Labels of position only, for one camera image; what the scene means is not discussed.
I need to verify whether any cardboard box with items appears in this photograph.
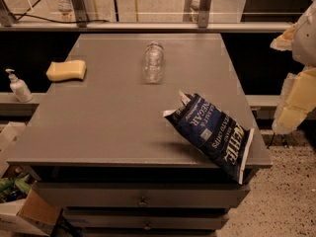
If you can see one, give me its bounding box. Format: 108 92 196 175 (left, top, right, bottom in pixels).
0 121 61 237

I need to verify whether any black cable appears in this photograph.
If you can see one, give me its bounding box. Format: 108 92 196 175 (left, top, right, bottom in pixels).
9 0 112 25

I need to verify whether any top grey drawer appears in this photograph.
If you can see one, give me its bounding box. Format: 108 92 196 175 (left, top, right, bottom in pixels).
33 183 250 208

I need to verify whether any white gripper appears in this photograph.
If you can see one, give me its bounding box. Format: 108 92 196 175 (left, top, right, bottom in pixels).
270 1 316 134

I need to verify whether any grey drawer cabinet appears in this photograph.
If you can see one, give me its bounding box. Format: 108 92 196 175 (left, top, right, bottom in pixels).
6 33 274 237

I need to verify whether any blue potato chip bag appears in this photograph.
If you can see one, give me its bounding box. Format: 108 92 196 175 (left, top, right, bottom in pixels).
163 91 254 185

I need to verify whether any clear plastic water bottle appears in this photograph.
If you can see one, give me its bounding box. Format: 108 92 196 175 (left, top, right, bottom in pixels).
142 40 164 83

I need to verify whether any grey drawer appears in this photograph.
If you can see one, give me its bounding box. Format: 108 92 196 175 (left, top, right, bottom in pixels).
33 183 250 208
63 208 229 230

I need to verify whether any grey metal rail frame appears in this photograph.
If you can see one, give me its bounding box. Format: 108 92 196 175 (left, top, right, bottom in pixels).
0 0 316 35

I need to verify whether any yellow sponge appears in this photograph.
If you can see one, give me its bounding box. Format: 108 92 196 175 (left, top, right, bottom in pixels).
46 60 87 82

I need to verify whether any white pump dispenser bottle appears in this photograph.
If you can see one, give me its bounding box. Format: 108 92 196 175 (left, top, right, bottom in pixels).
6 68 33 103

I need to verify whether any middle grey drawer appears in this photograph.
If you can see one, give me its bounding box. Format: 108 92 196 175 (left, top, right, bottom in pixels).
63 208 229 230

